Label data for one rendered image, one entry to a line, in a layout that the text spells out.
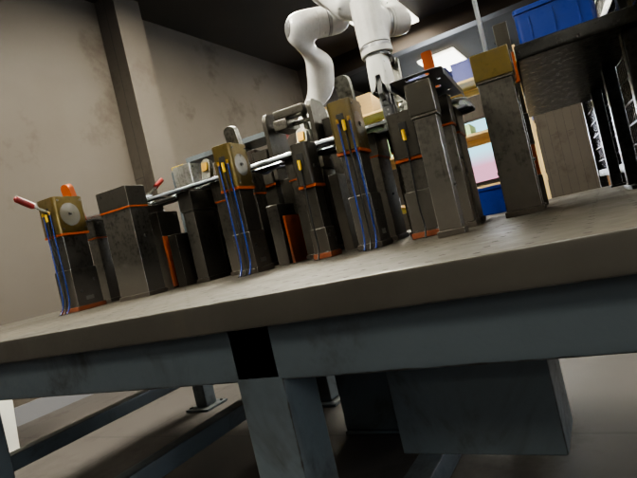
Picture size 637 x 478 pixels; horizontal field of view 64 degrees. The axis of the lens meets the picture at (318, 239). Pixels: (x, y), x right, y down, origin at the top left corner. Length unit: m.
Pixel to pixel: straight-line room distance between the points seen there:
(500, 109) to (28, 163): 3.71
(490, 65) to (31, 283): 3.56
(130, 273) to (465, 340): 1.20
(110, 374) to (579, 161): 9.97
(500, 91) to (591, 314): 0.73
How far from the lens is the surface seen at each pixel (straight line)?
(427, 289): 0.53
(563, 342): 0.56
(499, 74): 1.21
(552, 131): 10.56
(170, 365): 0.82
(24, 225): 4.24
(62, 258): 1.77
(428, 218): 1.14
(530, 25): 1.35
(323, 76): 1.91
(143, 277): 1.58
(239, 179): 1.35
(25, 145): 4.43
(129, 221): 1.59
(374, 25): 1.44
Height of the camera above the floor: 0.75
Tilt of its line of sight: level
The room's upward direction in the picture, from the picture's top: 13 degrees counter-clockwise
